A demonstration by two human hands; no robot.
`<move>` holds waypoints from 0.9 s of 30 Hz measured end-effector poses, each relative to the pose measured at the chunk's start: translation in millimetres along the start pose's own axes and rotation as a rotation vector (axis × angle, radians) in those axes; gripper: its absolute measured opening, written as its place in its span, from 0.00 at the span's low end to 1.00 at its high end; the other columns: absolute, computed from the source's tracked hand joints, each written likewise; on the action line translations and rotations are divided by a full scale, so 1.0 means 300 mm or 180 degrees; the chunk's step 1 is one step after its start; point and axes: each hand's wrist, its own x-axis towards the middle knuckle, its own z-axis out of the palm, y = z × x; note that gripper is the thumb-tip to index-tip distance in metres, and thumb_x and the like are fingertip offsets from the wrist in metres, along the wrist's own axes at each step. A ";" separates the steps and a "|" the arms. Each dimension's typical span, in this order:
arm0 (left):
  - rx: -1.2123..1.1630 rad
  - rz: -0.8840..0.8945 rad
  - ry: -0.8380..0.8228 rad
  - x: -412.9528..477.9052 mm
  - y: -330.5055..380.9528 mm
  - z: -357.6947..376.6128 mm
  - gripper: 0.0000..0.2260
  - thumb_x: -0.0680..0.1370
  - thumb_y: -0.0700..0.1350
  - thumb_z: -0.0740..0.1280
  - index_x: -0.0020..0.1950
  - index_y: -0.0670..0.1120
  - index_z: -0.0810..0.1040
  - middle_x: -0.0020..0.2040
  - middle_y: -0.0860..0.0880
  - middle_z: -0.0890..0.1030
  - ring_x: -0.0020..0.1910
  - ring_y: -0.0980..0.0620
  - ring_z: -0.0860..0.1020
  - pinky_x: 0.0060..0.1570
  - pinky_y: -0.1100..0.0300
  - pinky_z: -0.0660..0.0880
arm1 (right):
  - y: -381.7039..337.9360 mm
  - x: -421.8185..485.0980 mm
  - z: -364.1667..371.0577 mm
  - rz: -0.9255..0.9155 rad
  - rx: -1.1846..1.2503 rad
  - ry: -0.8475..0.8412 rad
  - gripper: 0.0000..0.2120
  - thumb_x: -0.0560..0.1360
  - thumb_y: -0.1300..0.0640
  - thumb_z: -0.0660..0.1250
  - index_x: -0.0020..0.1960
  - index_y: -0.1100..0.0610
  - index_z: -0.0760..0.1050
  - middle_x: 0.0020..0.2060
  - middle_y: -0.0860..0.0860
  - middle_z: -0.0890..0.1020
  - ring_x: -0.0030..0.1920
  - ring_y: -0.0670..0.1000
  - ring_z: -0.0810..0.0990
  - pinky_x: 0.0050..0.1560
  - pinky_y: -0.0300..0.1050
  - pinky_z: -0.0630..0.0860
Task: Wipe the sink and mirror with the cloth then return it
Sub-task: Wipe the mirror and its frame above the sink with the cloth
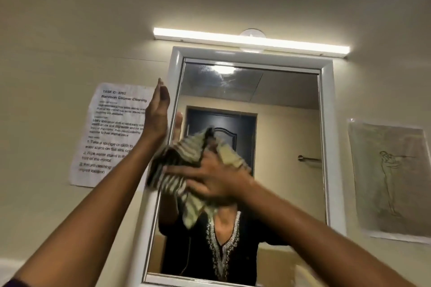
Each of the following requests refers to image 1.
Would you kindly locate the person's right hand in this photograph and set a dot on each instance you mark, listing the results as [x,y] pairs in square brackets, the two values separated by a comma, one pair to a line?
[219,179]

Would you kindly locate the person's left hand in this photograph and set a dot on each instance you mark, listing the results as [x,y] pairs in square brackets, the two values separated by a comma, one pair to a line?
[156,112]

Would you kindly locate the checkered cleaning cloth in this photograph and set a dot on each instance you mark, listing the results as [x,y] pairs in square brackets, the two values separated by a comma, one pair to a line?
[192,149]

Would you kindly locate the white framed mirror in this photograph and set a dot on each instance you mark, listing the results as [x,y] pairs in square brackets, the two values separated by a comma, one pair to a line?
[286,128]

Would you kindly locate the person's right forearm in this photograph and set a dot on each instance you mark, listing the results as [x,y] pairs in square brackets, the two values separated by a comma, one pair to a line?
[320,239]

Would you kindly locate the person's left forearm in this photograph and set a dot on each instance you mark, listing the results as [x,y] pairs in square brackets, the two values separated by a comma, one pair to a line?
[91,216]

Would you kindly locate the person's black top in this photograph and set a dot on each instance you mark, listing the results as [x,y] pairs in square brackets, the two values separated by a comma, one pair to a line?
[20,283]

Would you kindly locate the printed instruction sheet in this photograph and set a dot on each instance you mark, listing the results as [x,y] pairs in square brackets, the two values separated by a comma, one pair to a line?
[111,118]

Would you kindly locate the white tube light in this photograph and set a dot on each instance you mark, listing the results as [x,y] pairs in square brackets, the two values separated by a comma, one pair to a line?
[202,35]

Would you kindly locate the round white light base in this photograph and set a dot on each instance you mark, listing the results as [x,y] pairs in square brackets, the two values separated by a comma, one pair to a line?
[251,32]

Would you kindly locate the paper sheet with figure drawing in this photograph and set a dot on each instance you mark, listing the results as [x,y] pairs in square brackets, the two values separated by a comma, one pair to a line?
[387,179]

